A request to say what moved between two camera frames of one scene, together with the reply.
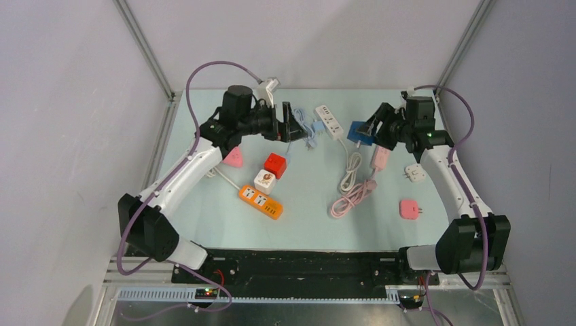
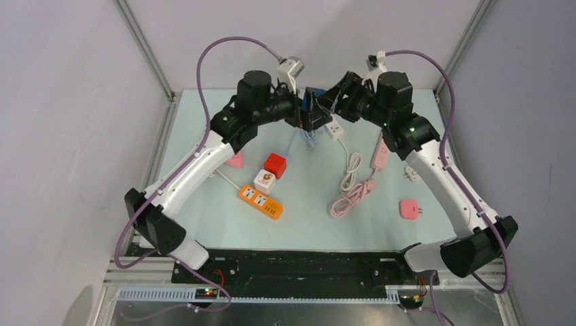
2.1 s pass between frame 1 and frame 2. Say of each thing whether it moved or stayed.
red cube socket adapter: stayed
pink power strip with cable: stayed
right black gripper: moved
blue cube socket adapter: moved
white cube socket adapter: stayed
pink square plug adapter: stayed
